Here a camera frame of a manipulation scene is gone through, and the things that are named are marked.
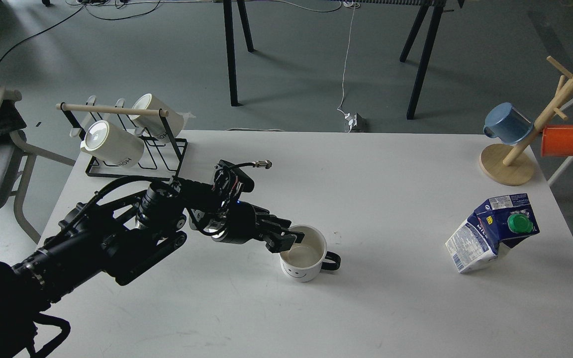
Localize orange cup on tree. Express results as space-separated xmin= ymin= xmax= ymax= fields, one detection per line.
xmin=541 ymin=125 xmax=573 ymax=157

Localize white mug rear on rack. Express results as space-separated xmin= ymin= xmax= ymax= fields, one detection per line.
xmin=129 ymin=93 xmax=185 ymax=143

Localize black table legs right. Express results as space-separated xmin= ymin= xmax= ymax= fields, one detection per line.
xmin=399 ymin=0 xmax=447 ymax=120

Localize black table legs left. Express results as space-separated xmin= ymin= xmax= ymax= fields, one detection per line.
xmin=222 ymin=0 xmax=255 ymax=107

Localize white mug on rack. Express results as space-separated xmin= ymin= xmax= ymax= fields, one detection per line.
xmin=129 ymin=93 xmax=185 ymax=143
xmin=80 ymin=120 xmax=145 ymax=168

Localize black table legs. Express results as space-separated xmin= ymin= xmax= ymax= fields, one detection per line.
xmin=222 ymin=0 xmax=255 ymax=107
xmin=399 ymin=0 xmax=447 ymax=120

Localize black wire mug rack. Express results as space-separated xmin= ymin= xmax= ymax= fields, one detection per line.
xmin=56 ymin=93 xmax=193 ymax=180

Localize wooden mug tree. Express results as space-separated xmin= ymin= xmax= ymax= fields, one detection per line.
xmin=479 ymin=55 xmax=573 ymax=186

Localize blue white milk carton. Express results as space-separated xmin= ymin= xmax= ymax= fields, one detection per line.
xmin=444 ymin=193 xmax=540 ymax=274

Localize grey power adapter on floor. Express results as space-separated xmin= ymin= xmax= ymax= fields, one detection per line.
xmin=344 ymin=112 xmax=367 ymax=132

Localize blue cup on tree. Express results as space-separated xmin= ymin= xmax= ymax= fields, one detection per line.
xmin=483 ymin=102 xmax=534 ymax=145

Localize white mug front on rack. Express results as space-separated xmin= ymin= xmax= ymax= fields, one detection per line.
xmin=80 ymin=120 xmax=145 ymax=168

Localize white smiley mug black handle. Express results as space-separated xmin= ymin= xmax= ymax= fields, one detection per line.
xmin=280 ymin=225 xmax=341 ymax=283

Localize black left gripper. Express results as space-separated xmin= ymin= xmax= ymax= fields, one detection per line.
xmin=207 ymin=201 xmax=304 ymax=253

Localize black cable on floor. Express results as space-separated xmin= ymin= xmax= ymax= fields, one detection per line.
xmin=0 ymin=0 xmax=163 ymax=70

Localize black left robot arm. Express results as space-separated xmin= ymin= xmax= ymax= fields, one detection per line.
xmin=0 ymin=176 xmax=304 ymax=358

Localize white cable on floor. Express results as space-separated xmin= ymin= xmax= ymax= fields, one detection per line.
xmin=337 ymin=0 xmax=362 ymax=116

